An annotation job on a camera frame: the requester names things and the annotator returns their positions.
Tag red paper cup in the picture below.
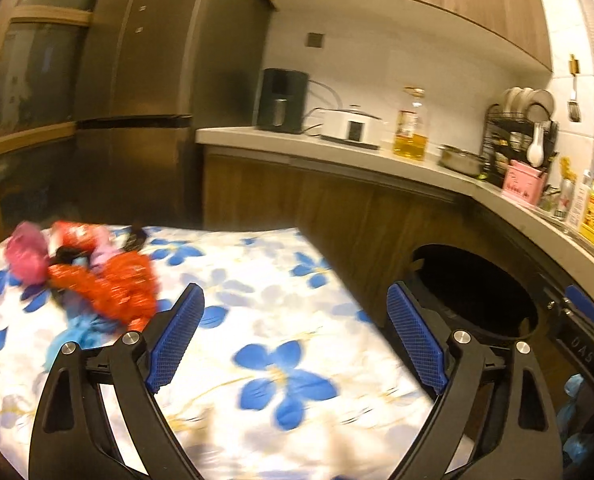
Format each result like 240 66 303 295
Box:
50 220 103 256

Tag black air fryer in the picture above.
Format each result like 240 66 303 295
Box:
255 67 310 135

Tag purple plastic bag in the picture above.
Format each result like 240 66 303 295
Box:
90 242 118 271

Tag hanging metal spatula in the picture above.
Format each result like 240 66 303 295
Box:
567 55 582 122

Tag black power cable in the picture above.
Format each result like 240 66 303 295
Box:
302 79 338 133

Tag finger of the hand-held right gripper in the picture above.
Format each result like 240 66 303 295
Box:
564 285 594 326
544 285 570 317

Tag pink utensil holder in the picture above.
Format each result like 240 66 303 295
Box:
502 160 548 206

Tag grey kitchen countertop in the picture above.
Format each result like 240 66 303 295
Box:
195 126 594 311

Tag steel basin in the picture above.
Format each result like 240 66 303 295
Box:
438 144 485 177

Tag pink plastic bag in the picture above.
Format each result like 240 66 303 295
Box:
4 221 50 283

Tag blue floral blanket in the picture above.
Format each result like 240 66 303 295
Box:
0 225 472 480

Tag black wire dish rack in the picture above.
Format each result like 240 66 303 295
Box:
482 102 560 188

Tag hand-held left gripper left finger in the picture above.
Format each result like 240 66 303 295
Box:
28 282 205 480

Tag silver drink can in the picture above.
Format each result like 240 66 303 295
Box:
557 177 576 218

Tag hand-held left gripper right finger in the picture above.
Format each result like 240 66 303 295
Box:
386 281 564 480

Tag black round bin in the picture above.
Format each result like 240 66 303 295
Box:
397 244 540 361

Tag wooden glass door cabinet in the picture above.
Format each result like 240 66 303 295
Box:
0 0 108 246

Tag dark steel refrigerator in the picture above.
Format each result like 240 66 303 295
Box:
74 0 273 231

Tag white slim bottle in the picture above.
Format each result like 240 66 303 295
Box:
567 170 592 231

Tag white electric cooker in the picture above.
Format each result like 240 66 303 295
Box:
320 105 383 150

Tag wooden base cabinets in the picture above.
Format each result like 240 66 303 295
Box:
202 147 594 411

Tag person's right hand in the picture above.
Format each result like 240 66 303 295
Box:
557 375 592 461

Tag white plastic spoon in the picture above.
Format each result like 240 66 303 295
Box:
527 122 546 167

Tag dark rimmed white plate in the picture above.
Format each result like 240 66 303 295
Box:
527 89 555 120

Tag red foil wrapper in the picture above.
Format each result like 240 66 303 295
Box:
47 252 158 331

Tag cooking oil bottle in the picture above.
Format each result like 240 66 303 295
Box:
393 86 429 161

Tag small black wrapper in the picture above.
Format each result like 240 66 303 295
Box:
124 227 148 251

